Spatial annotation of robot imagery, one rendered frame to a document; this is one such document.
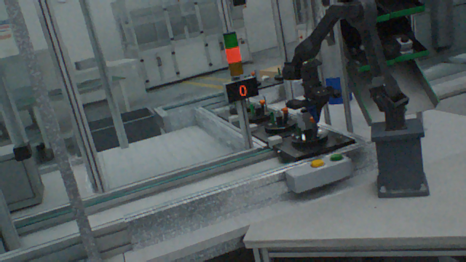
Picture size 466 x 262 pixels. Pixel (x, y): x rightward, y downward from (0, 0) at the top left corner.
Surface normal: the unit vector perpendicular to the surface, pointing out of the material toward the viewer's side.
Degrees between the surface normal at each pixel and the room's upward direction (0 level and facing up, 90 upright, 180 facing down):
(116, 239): 90
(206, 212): 90
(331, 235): 0
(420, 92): 45
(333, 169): 90
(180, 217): 90
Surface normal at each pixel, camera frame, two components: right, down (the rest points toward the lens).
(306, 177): 0.32, 0.21
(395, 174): -0.28, 0.32
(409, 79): -0.04, -0.49
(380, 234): -0.19, -0.94
